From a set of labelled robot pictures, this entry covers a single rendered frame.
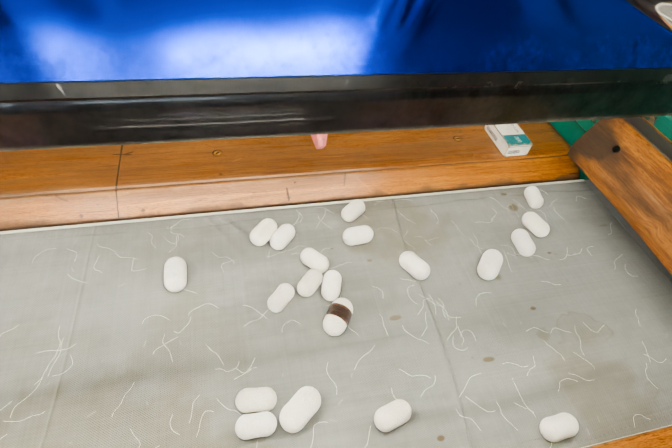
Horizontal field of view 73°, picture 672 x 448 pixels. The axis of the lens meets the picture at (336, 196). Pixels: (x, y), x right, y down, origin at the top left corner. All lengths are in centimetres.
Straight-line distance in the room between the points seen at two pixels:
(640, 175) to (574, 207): 10
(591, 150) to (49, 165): 61
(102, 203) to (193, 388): 22
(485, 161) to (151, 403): 46
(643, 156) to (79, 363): 58
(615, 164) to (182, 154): 49
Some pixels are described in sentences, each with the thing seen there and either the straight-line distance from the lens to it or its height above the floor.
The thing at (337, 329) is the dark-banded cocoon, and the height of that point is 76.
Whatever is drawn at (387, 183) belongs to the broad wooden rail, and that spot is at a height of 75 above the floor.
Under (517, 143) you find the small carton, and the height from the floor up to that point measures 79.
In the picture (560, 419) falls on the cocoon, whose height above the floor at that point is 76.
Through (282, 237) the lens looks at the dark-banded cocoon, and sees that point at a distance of 47.
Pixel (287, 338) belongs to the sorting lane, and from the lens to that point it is 43.
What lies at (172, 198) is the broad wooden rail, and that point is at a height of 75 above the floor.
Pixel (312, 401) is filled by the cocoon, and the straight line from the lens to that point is 39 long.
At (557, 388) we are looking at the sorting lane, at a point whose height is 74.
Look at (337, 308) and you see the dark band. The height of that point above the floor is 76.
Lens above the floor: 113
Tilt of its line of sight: 45 degrees down
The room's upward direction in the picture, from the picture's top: 9 degrees clockwise
